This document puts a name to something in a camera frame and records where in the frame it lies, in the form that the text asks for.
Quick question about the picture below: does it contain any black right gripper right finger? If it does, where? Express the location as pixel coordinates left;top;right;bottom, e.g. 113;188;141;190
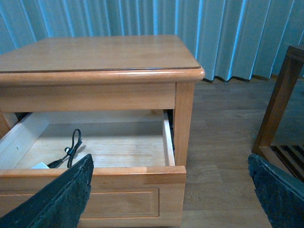
248;154;304;228

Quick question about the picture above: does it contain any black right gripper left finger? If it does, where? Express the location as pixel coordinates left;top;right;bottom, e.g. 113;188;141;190
0;154;94;228

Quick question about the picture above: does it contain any white charger adapter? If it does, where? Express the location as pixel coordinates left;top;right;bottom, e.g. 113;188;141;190
31;162;49;169

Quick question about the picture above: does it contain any black charger cable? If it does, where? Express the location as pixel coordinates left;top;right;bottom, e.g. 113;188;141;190
47;128;86;169

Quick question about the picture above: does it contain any wooden drawer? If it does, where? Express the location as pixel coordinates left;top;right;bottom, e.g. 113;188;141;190
0;110;186;228

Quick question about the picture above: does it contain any wooden nightstand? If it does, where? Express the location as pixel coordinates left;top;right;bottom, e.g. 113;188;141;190
0;35;206;228

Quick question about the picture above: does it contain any light green curtain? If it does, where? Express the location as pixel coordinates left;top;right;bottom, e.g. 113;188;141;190
0;0;304;81

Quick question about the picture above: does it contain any dark wooden furniture frame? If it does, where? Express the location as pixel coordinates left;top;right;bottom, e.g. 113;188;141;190
252;45;304;181

